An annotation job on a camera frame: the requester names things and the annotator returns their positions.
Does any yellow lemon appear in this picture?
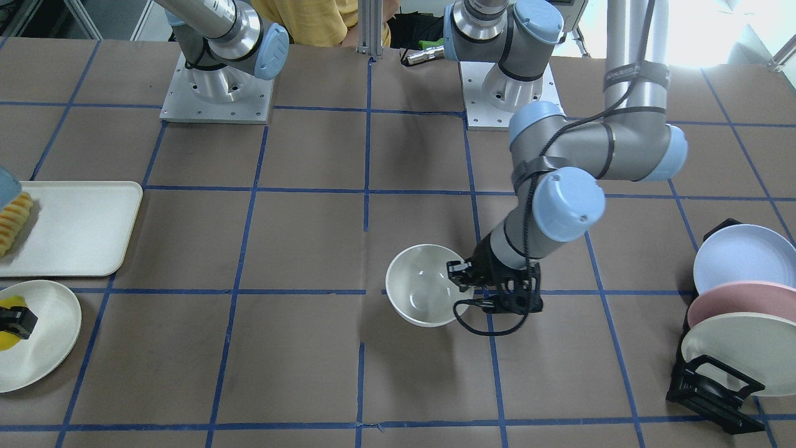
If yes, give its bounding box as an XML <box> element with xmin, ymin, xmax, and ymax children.
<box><xmin>1</xmin><ymin>295</ymin><xmax>30</xmax><ymax>352</ymax></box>

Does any round cream plate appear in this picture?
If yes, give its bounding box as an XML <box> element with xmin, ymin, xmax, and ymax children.
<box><xmin>1</xmin><ymin>279</ymin><xmax>82</xmax><ymax>393</ymax></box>

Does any sliced yellow pineapple toy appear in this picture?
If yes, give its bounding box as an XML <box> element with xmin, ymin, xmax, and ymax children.
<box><xmin>1</xmin><ymin>191</ymin><xmax>34</xmax><ymax>257</ymax></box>

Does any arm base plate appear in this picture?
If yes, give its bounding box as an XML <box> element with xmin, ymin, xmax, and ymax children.
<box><xmin>159</xmin><ymin>54</ymin><xmax>273</xmax><ymax>125</ymax></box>
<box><xmin>460</xmin><ymin>62</ymin><xmax>563</xmax><ymax>131</ymax></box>

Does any cream plate in rack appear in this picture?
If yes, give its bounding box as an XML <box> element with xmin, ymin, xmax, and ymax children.
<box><xmin>680</xmin><ymin>312</ymin><xmax>795</xmax><ymax>397</ymax></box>

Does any light blue plate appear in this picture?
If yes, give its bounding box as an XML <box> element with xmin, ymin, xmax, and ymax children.
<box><xmin>693</xmin><ymin>224</ymin><xmax>795</xmax><ymax>293</ymax></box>

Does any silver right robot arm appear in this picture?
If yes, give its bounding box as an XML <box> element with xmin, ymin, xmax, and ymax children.
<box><xmin>2</xmin><ymin>1</ymin><xmax>289</xmax><ymax>351</ymax></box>

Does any person in yellow shirt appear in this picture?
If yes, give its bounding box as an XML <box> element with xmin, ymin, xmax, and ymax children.
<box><xmin>250</xmin><ymin>0</ymin><xmax>392</xmax><ymax>48</ymax></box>

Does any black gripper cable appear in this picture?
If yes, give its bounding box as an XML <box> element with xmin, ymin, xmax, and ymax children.
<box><xmin>453</xmin><ymin>124</ymin><xmax>616</xmax><ymax>337</ymax></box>

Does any pink plate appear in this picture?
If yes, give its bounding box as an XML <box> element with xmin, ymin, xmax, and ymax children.
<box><xmin>686</xmin><ymin>281</ymin><xmax>795</xmax><ymax>328</ymax></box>

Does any aluminium frame post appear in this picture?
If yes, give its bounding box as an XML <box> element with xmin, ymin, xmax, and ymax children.
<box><xmin>354</xmin><ymin>0</ymin><xmax>384</xmax><ymax>60</ymax></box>

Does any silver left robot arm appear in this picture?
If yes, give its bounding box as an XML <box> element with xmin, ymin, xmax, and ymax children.
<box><xmin>443</xmin><ymin>1</ymin><xmax>688</xmax><ymax>315</ymax></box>

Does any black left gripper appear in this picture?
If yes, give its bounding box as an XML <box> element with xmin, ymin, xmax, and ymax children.
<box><xmin>447</xmin><ymin>240</ymin><xmax>544</xmax><ymax>315</ymax></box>

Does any white ceramic bowl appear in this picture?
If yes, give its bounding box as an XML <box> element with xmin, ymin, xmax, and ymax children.
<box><xmin>386</xmin><ymin>244</ymin><xmax>474</xmax><ymax>328</ymax></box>

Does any black dish rack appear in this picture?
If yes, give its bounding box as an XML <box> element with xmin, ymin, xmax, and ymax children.
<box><xmin>666</xmin><ymin>218</ymin><xmax>765</xmax><ymax>436</ymax></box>

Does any cream rectangular tray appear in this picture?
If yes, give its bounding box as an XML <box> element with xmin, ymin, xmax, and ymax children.
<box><xmin>1</xmin><ymin>181</ymin><xmax>143</xmax><ymax>278</ymax></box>

